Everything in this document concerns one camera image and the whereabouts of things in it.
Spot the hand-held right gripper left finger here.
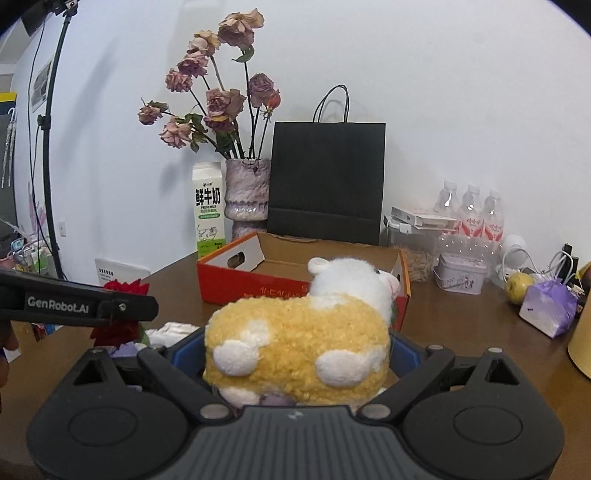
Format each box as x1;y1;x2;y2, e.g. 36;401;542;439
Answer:
69;327;232;418

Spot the purple tissue pack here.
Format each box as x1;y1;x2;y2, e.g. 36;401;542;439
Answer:
518;279;579;339

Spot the red cardboard box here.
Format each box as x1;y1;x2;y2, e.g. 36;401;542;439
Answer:
196;232;411;330

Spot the red artificial rose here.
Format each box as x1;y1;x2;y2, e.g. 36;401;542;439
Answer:
90;278;151;349

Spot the white flat box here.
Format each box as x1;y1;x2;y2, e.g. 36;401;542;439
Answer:
391;206;462;234

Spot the white square box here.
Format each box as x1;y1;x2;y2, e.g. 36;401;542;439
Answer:
95;257;151;289

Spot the white cable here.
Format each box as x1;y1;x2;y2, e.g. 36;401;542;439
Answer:
531;251;580;282

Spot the clear plastic storage container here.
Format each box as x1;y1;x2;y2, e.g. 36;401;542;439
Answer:
379;217;437;283

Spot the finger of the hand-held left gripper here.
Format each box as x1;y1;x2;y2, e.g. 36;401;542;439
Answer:
0;269;160;329

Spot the lilac fuzzy vase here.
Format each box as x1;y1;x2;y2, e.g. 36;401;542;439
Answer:
224;158;272;241

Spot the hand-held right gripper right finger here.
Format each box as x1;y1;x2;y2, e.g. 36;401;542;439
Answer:
360;330;520;418

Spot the white and green milk carton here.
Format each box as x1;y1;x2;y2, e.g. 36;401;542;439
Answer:
191;162;227;260

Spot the white cloth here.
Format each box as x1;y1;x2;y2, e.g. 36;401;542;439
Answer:
148;322;201;349

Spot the small lilac tin box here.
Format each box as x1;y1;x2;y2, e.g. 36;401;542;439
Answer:
433;253;489;294

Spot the black paper bag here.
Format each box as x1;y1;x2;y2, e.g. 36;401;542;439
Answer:
267;85;387;247

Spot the yellow and white plush toy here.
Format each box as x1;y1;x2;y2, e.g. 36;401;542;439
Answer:
202;257;402;409

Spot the clear water bottle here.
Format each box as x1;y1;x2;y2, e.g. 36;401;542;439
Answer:
480;189;505;241
459;185;485;238
433;180;462;221

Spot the white wall sheet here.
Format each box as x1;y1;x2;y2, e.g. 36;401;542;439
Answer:
28;60;52;109

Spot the green apple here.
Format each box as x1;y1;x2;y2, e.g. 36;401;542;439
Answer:
505;272;536;304

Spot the white round charger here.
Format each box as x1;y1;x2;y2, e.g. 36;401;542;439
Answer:
492;234;529;287

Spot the black tripod stand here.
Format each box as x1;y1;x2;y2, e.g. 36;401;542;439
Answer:
37;0;81;280

